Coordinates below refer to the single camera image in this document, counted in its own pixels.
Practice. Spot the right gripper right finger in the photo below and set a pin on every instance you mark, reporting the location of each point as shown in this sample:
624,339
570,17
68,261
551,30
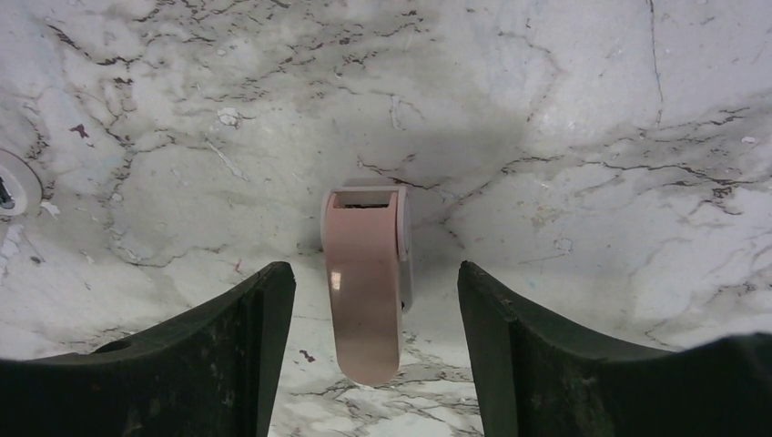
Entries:
537,373

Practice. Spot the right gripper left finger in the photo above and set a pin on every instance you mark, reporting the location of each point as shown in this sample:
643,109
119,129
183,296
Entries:
212,370

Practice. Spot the white round object at edge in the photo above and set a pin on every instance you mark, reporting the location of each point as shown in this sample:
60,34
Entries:
21,190

